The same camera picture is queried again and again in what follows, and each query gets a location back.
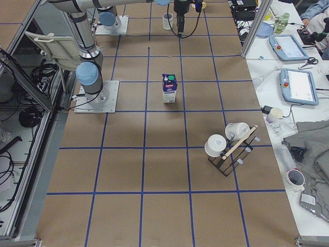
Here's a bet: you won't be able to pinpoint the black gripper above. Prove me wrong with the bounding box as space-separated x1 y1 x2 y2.
174 0 191 37

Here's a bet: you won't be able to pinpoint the wooden rack handle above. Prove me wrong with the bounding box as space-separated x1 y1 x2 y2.
222 125 258 160

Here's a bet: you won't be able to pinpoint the white mug on rack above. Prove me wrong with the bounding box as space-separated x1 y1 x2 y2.
204 134 227 157
225 122 250 140

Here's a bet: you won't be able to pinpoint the small purple white cup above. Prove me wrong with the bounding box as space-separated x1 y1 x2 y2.
266 108 283 124

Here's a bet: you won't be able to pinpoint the blue white milk carton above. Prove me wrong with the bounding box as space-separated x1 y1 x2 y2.
162 74 178 103

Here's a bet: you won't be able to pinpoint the teach pendant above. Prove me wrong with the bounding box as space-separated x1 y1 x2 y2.
268 34 309 61
279 68 319 105

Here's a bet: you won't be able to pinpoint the blue plate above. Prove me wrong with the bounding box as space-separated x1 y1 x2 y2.
257 22 273 39

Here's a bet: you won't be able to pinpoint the white plastic chair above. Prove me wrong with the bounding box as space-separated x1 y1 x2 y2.
25 31 81 71

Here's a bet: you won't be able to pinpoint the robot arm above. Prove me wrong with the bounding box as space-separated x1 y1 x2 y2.
49 1 149 106
94 1 192 38

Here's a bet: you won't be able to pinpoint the white red rimmed mug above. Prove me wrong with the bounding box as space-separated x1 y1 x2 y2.
284 168 305 192

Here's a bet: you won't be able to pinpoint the person at desk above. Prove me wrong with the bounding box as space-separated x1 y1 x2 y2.
300 0 328 60

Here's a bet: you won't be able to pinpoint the aluminium frame post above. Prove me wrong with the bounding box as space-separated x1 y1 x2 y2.
241 0 272 58

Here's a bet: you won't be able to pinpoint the black wire mug rack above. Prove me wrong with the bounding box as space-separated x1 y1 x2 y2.
208 135 258 177

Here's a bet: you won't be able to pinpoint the lower teach pendant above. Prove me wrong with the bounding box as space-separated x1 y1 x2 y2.
279 68 319 105

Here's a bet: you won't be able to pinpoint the upper teach pendant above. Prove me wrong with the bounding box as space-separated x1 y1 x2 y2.
268 34 309 61

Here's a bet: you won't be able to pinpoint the grey cloth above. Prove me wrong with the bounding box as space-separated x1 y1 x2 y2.
282 120 328 222

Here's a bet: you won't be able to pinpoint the light grey plastic cup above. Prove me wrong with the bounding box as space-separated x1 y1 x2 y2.
162 13 173 30

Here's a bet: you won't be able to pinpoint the black cables on desk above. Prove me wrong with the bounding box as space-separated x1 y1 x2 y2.
231 0 258 43

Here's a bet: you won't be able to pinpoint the black scissors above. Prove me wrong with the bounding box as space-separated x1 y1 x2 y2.
298 57 319 69

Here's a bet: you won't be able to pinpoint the green drinking bottle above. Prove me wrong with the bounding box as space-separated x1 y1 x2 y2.
273 13 290 34

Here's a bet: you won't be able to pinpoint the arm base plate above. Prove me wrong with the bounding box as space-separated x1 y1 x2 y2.
95 15 129 36
73 80 119 114

